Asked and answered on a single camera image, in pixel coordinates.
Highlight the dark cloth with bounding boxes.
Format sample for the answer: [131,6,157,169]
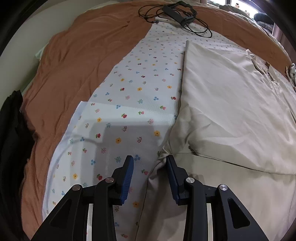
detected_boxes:
[0,90,36,241]

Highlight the orange blanket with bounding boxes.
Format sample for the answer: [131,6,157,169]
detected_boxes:
[20,5,292,241]

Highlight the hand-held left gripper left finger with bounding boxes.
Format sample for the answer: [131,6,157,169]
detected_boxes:
[30,155,134,241]

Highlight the pale green pillow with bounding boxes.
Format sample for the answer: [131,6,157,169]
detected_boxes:
[35,45,47,62]

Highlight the grey-green quilt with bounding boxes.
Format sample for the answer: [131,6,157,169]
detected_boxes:
[218,4,282,44]

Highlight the grey-green folded cloth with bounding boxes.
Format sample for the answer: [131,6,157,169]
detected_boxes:
[286,63,296,87]

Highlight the white floral bed sheet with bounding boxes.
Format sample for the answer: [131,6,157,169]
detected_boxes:
[42,17,245,241]

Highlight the beige pants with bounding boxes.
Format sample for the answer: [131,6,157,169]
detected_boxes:
[136,40,296,241]

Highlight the window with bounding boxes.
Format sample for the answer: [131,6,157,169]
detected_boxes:
[207,0,256,12]

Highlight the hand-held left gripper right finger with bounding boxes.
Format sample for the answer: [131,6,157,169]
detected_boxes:
[166,155,270,241]

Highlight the black charger with cable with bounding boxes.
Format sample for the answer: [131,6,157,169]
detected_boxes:
[138,1,213,38]

